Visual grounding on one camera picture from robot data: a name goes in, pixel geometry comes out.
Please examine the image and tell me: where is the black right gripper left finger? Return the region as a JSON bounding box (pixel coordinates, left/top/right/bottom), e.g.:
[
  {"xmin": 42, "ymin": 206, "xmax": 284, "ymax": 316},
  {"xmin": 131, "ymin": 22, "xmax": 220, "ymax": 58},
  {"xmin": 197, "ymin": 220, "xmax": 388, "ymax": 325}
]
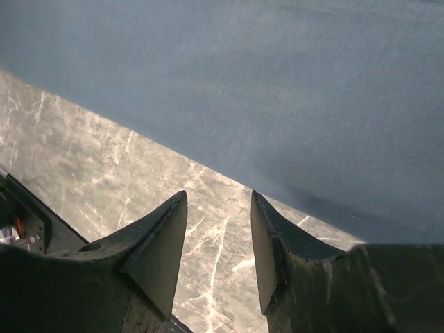
[{"xmin": 1, "ymin": 191, "xmax": 187, "ymax": 332}]

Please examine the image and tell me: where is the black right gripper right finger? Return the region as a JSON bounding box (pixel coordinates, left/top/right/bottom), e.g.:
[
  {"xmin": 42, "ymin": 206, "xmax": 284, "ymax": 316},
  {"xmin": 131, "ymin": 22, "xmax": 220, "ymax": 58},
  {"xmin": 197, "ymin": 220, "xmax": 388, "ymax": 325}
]
[{"xmin": 250, "ymin": 192, "xmax": 443, "ymax": 332}]

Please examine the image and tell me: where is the teal blue t shirt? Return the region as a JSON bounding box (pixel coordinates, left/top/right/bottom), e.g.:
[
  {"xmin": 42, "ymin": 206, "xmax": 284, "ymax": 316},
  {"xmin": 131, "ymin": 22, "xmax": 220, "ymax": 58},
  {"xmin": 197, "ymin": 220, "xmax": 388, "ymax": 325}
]
[{"xmin": 1, "ymin": 1, "xmax": 443, "ymax": 244}]

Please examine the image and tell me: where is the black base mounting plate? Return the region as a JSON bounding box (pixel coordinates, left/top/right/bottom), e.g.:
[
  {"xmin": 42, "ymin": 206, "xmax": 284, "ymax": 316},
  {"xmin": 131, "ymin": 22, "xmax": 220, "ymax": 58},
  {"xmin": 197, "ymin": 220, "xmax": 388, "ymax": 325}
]
[{"xmin": 1, "ymin": 170, "xmax": 88, "ymax": 255}]

